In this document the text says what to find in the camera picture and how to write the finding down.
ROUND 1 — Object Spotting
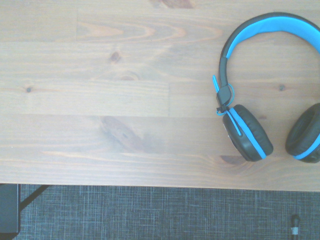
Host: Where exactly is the black tripod leg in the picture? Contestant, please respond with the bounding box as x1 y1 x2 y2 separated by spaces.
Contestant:
290 214 300 236

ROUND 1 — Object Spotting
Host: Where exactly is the black and blue headphone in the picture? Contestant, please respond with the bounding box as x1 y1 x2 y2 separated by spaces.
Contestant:
211 11 320 164

